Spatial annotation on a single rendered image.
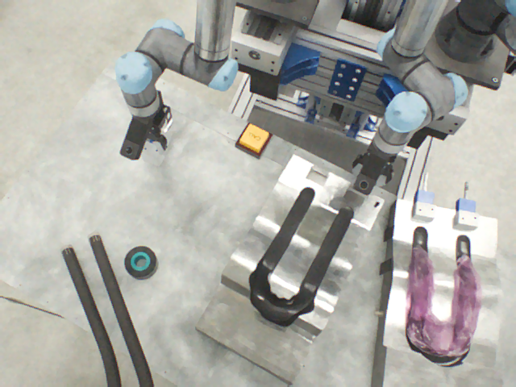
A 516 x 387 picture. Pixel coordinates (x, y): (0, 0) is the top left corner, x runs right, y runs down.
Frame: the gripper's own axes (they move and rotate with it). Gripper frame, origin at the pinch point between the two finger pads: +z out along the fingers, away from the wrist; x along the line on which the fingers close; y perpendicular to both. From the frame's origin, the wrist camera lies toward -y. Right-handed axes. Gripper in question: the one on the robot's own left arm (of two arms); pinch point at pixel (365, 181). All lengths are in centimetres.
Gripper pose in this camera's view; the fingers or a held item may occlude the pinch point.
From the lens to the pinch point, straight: 141.6
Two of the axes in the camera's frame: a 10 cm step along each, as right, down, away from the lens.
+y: 4.7, -8.2, 3.3
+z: -0.2, 3.6, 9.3
